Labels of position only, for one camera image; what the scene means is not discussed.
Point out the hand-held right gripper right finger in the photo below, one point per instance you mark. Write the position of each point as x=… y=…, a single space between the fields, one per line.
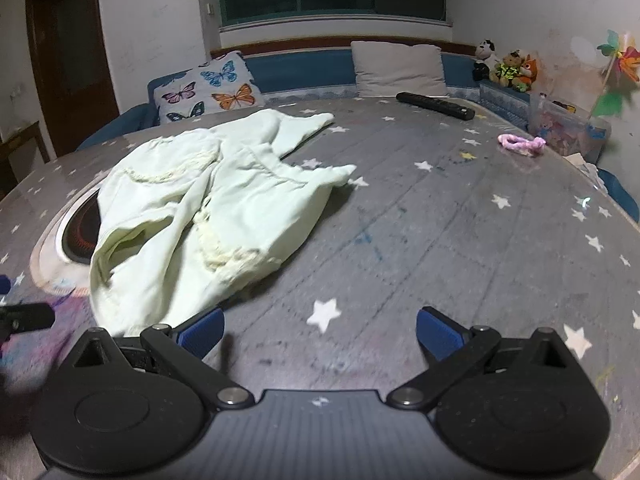
x=440 y=332

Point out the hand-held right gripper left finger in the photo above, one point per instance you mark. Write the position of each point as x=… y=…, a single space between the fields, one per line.
x=202 y=330

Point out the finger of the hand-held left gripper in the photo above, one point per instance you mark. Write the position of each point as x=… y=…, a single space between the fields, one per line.
x=27 y=316
x=4 y=284

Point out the light green shirt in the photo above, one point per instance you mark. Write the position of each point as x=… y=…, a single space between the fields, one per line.
x=240 y=200

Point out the grey star-print tablecloth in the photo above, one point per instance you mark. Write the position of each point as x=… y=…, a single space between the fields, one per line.
x=450 y=240

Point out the round table heater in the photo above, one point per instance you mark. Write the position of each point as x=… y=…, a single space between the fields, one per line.
x=82 y=232

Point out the wooden side table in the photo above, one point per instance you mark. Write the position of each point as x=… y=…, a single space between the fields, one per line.
x=25 y=135

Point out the pink hair scrunchie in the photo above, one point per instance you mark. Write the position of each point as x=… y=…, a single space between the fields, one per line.
x=520 y=144

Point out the white crumpled cloth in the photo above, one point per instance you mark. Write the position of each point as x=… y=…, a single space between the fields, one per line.
x=590 y=170

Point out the black remote control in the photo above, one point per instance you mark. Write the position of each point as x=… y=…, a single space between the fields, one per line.
x=435 y=104

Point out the dark wooden door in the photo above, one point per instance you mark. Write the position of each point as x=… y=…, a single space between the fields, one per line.
x=75 y=60

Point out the clear plastic toy box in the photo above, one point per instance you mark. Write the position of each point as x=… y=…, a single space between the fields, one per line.
x=565 y=127

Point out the butterfly print pillow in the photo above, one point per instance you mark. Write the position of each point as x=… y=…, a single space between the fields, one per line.
x=210 y=90

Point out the beige pillow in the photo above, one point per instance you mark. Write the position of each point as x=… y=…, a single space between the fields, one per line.
x=400 y=70

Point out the brown plush bear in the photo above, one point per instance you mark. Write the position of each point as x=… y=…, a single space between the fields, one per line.
x=510 y=67

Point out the blue sofa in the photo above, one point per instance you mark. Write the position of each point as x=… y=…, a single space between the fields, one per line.
x=300 y=72

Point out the orange plush fox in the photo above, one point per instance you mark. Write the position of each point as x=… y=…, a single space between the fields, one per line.
x=529 y=70

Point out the black and white plush panda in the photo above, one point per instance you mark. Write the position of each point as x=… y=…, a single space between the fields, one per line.
x=484 y=52

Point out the colourful pinwheel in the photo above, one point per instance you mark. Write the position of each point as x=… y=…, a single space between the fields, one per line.
x=627 y=62

